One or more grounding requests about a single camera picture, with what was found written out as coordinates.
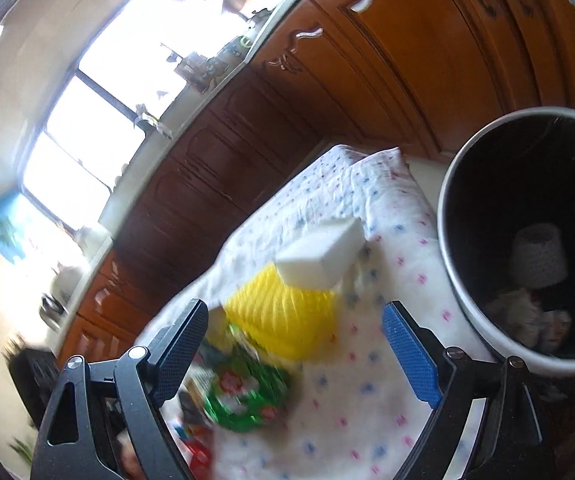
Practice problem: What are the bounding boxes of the white toilet paper roll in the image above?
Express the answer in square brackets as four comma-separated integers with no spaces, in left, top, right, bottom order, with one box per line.
[511,224,569,289]

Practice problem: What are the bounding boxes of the blue wall poster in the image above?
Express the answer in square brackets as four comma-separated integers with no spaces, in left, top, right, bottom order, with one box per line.
[0,192,33,263]

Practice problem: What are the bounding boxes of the red snack packet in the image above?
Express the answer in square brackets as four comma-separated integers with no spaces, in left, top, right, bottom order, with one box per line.
[175,425,213,480]

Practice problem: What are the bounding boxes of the kitchen window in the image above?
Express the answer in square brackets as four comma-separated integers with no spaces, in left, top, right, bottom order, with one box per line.
[20,0,248,231]

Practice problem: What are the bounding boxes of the wooden kitchen cabinets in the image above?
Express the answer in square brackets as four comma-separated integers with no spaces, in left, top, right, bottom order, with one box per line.
[58,0,575,361]

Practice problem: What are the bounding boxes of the green snack packet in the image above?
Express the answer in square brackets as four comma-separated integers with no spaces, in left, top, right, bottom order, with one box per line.
[200,325,293,433]

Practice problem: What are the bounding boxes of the crumpled white tissue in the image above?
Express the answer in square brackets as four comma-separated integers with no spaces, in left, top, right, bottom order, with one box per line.
[485,287,543,348]

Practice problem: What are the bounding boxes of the light kitchen countertop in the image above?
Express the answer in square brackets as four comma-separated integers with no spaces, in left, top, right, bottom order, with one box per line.
[38,0,343,321]

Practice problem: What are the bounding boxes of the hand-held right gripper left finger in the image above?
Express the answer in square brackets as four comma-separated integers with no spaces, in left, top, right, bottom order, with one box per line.
[30,299,211,480]

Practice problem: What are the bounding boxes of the black object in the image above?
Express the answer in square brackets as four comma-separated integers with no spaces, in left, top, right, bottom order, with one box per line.
[6,345,63,428]

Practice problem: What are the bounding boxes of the white round trash bin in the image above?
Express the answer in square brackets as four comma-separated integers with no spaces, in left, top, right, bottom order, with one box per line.
[436,107,575,377]

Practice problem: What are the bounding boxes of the white dotted cloth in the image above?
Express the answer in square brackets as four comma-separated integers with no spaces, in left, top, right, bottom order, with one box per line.
[132,145,498,480]

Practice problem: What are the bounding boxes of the yellow ribbed cup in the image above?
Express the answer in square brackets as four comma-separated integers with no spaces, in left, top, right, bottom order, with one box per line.
[224,263,338,361]

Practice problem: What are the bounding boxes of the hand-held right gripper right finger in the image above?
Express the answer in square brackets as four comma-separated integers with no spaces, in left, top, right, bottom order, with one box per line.
[381,301,543,480]

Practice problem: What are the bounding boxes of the white milk carton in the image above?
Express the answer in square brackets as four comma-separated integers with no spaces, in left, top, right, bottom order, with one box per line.
[275,217,365,292]

